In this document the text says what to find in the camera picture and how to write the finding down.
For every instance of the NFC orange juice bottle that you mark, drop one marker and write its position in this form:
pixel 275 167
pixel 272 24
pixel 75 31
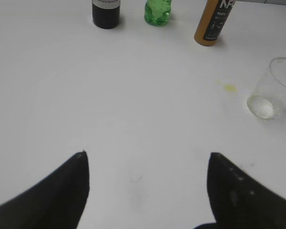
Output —
pixel 212 21

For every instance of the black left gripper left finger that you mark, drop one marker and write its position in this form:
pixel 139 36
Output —
pixel 56 202

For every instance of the transparent plastic cup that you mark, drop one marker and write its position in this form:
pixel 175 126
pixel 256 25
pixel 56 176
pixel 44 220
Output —
pixel 268 98

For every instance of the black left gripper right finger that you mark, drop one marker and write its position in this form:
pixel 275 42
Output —
pixel 238 201

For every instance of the dark red wine bottle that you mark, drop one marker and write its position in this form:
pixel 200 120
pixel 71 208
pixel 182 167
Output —
pixel 106 13

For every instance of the green plastic soda bottle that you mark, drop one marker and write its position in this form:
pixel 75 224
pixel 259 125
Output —
pixel 157 12

